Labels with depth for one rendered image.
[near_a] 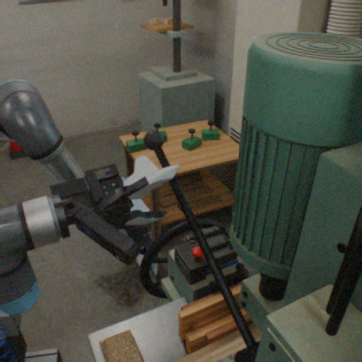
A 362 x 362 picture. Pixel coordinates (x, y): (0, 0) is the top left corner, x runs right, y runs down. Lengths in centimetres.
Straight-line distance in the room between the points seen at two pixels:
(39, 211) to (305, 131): 39
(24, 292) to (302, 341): 46
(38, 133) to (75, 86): 265
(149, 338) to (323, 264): 45
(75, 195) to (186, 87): 225
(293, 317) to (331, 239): 11
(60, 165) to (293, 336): 73
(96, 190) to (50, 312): 152
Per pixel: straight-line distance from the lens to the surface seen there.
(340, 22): 186
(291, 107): 40
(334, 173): 39
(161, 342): 79
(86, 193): 60
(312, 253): 45
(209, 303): 74
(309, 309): 35
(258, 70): 42
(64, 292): 211
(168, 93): 272
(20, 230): 56
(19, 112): 89
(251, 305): 71
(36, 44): 338
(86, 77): 351
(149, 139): 60
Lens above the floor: 157
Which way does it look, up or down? 33 degrees down
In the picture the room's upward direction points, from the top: straight up
